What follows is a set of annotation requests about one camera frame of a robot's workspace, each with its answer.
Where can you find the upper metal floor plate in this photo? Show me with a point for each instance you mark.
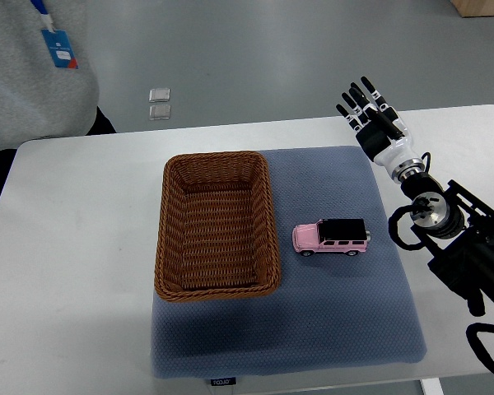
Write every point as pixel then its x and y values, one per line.
pixel 159 95

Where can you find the brown wicker basket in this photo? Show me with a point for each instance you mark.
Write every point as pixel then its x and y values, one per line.
pixel 217 237

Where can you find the person in grey sweater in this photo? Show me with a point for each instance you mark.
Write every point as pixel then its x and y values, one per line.
pixel 38 100

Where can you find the blue grey cushion mat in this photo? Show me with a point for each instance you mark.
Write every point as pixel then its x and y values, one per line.
pixel 330 311

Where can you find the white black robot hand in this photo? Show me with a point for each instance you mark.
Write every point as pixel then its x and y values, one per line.
pixel 385 142

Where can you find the lower metal floor plate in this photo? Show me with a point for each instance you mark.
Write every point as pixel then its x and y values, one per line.
pixel 157 112

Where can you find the pink toy car black roof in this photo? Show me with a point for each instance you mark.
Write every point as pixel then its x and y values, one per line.
pixel 345 236

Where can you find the metal floor plate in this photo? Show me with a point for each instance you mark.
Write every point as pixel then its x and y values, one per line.
pixel 159 95
pixel 157 112

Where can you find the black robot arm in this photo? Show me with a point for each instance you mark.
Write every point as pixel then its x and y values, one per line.
pixel 455 226

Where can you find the wooden box corner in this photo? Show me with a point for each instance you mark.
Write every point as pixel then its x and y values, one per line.
pixel 474 8

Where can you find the blue id badge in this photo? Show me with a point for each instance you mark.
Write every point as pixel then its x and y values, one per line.
pixel 57 41

